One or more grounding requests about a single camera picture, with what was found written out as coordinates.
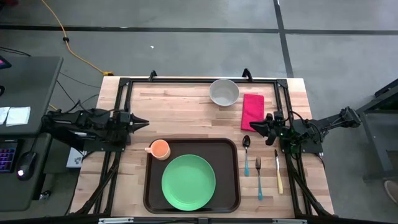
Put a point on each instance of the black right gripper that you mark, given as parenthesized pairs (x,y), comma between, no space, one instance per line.
(275,124)

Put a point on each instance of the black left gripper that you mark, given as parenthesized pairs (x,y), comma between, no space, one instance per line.
(126,127)

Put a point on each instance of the red cloth napkin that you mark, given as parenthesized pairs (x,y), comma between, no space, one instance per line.
(252,109)

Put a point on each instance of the orange ribbed mug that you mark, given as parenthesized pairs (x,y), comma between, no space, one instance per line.
(160,148)

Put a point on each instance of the beige bowl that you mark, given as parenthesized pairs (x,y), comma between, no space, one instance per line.
(224,92)

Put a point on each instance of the green plate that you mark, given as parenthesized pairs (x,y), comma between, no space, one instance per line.
(188,183)

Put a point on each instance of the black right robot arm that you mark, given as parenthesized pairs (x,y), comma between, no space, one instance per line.
(329,121)

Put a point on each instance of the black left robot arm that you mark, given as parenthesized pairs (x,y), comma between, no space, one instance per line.
(77,123)

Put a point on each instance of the dark brown serving tray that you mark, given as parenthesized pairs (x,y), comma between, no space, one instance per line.
(224,149)

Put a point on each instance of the white printed box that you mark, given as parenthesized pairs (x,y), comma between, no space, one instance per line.
(74,158)

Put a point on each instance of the dark metal stand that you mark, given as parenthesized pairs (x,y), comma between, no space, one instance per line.
(373,107)

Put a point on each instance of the grey side desk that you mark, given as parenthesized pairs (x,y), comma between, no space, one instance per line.
(31,84)

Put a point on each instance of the black computer mouse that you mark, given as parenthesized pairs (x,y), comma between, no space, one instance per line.
(26,165)

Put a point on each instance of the white paper towel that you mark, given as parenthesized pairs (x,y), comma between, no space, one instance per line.
(3,115)
(18,115)

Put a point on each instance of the backlit black keyboard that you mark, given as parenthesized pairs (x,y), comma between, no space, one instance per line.
(7,155)

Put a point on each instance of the person's shoe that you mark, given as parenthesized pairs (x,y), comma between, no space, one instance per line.
(392,191)

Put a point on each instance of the black device pink screen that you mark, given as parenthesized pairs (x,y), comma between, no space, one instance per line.
(4,63)

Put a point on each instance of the black aluminium rig frame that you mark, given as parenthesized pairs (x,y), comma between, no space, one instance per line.
(186,80)

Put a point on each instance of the silver metal bracket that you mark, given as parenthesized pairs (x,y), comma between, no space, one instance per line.
(289,221)
(115,220)

